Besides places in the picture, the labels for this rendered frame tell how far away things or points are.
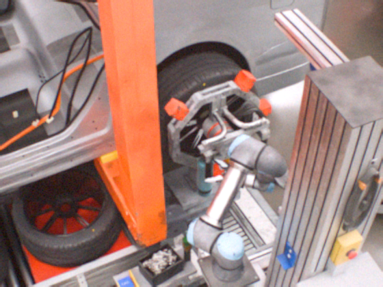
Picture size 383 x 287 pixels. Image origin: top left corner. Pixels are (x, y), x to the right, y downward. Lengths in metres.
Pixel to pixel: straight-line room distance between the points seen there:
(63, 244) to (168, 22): 1.33
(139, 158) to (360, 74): 1.16
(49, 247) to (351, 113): 2.05
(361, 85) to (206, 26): 1.42
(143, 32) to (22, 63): 1.68
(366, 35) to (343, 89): 4.01
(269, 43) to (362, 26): 2.62
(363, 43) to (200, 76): 2.82
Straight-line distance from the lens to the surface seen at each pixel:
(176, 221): 3.24
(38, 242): 3.13
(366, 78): 1.64
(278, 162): 2.38
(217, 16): 2.88
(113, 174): 3.11
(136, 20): 1.98
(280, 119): 4.40
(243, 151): 2.38
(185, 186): 3.61
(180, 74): 2.94
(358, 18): 5.82
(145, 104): 2.24
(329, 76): 1.62
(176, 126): 2.89
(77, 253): 3.13
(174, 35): 2.80
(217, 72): 2.93
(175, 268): 2.90
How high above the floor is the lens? 3.02
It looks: 47 degrees down
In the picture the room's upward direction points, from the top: straight up
